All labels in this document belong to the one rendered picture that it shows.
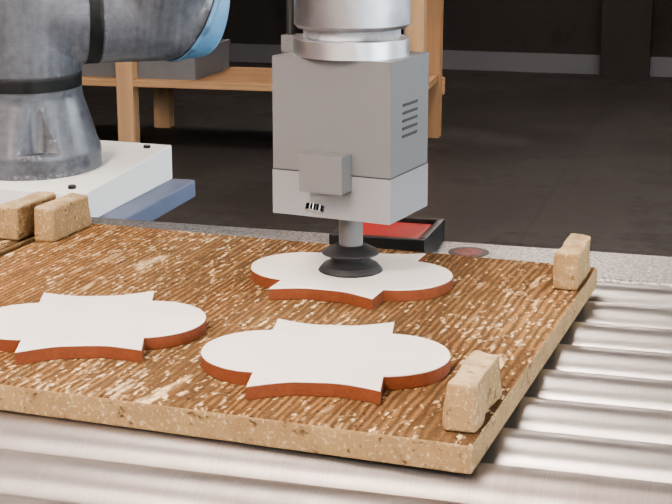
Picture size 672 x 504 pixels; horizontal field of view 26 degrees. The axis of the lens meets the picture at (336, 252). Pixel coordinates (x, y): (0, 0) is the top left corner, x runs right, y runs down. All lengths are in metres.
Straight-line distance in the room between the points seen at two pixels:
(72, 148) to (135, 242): 0.43
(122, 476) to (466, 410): 0.17
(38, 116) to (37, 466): 0.80
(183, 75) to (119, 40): 5.18
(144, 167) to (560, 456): 0.90
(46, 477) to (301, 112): 0.32
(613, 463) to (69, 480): 0.27
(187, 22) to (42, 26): 0.15
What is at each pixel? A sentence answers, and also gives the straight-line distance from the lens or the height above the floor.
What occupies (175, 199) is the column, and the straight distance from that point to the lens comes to 1.59.
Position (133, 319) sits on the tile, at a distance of 0.88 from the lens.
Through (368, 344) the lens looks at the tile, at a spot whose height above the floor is 0.94.
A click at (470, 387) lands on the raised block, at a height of 0.96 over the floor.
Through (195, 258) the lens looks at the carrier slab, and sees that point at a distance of 1.04.
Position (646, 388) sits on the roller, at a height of 0.92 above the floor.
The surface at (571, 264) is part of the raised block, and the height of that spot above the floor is 0.95.
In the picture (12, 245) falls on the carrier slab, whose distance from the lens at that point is 1.10.
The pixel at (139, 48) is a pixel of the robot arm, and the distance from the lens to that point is 1.52.
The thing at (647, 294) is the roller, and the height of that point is 0.92.
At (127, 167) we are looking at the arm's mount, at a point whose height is 0.90.
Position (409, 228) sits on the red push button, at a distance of 1.16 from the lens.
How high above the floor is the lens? 1.20
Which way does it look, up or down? 14 degrees down
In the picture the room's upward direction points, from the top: straight up
